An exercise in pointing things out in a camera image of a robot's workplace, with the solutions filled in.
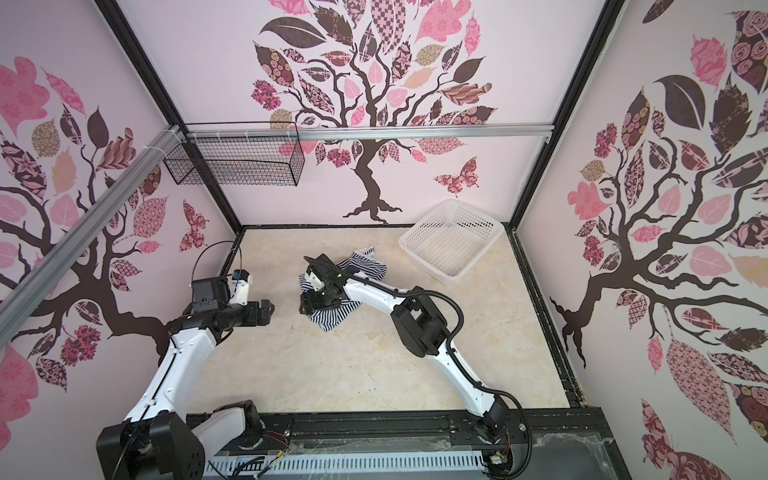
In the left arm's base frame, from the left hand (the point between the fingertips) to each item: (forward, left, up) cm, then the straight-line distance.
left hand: (258, 311), depth 83 cm
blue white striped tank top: (+3, -20, -9) cm, 22 cm away
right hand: (+6, -12, -6) cm, 15 cm away
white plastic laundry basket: (+38, -62, -10) cm, 74 cm away
